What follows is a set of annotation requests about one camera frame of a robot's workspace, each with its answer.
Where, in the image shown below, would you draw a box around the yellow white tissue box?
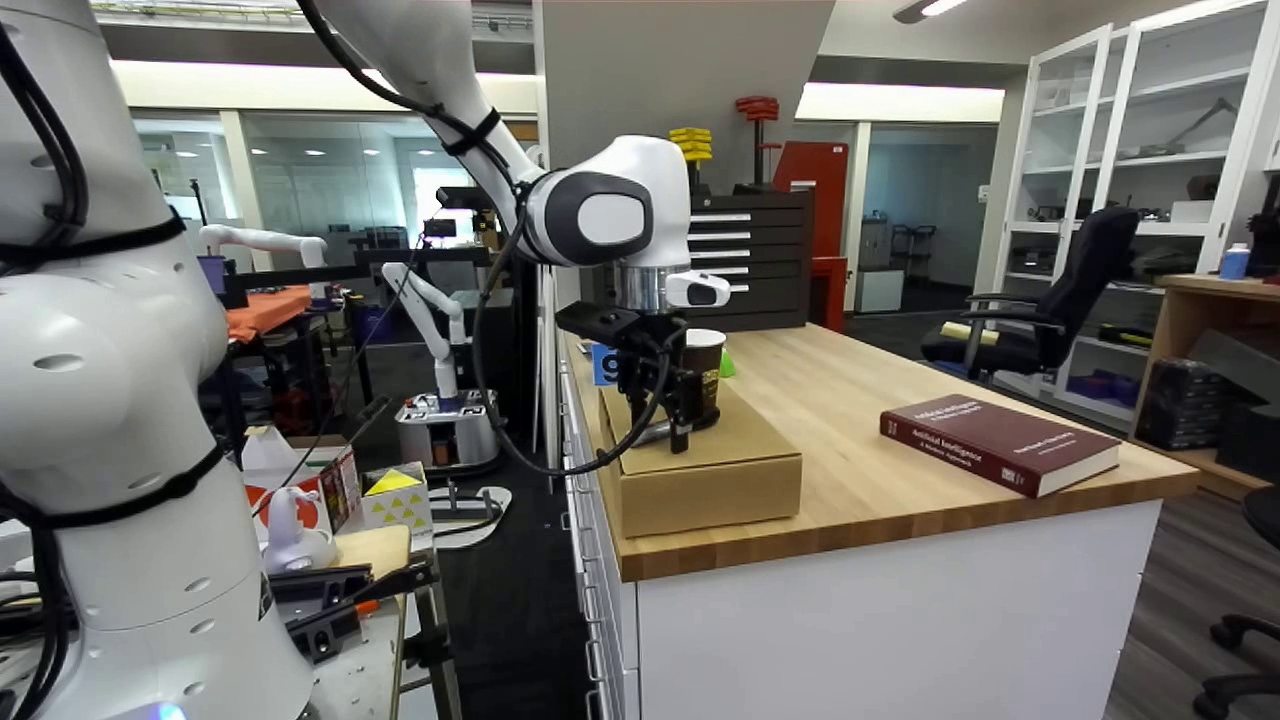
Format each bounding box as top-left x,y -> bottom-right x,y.
356,462 -> 438,541

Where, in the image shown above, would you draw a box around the ceiling light fixture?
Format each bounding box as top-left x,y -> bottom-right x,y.
886,0 -> 973,30

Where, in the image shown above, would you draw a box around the orange cloth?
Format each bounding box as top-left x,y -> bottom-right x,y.
221,280 -> 318,347

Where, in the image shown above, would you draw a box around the brown paper cup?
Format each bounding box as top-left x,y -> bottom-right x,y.
681,325 -> 732,434

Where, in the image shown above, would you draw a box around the red cabinet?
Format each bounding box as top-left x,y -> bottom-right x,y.
767,137 -> 856,331

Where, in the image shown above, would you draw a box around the flat cardboard box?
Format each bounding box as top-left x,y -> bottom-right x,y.
593,378 -> 806,546

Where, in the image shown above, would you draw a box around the black tool chest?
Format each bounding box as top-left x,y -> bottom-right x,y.
683,186 -> 818,338

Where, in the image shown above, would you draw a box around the black office chair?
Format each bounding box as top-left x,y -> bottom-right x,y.
921,204 -> 1147,395
1188,483 -> 1280,720

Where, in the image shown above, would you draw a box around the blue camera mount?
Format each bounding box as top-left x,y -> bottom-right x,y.
583,340 -> 623,390

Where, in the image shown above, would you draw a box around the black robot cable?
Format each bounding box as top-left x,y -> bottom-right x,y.
465,111 -> 676,481

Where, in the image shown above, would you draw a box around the white red carton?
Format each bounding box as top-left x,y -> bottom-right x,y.
234,421 -> 363,572

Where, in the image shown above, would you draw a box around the red topped pole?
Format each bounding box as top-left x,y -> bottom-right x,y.
732,92 -> 785,194

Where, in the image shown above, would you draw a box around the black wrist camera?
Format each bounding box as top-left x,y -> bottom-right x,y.
555,300 -> 646,347

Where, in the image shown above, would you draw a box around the wooden shelf desk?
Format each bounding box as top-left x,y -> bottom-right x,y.
1139,271 -> 1280,464

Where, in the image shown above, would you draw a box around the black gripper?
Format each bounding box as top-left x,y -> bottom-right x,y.
618,308 -> 727,449

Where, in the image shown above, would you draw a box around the black storage boxes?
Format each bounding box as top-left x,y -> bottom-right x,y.
1137,357 -> 1237,451

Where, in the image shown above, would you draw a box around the dark red hardcover book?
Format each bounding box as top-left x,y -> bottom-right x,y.
876,391 -> 1126,505

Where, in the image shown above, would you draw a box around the yellow sign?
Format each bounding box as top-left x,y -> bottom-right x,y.
667,126 -> 718,168

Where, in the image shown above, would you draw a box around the white open shelving unit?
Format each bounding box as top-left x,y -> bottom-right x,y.
994,0 -> 1280,292

